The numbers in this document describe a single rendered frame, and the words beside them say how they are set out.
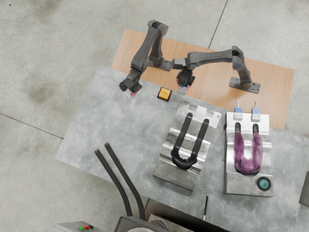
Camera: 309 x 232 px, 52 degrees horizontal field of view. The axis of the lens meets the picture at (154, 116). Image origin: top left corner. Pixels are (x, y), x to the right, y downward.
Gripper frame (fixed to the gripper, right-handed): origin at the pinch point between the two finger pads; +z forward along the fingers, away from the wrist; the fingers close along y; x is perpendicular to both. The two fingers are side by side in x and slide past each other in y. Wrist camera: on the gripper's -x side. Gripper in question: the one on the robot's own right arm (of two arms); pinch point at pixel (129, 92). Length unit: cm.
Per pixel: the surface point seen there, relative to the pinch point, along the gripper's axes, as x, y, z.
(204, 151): 7, 58, 0
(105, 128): -15.3, 1.5, 24.7
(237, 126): 33, 61, -7
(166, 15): 133, -67, 36
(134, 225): -86, 63, -74
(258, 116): 43, 66, -16
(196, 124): 16.5, 42.5, -2.2
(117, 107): -2.2, -3.3, 17.7
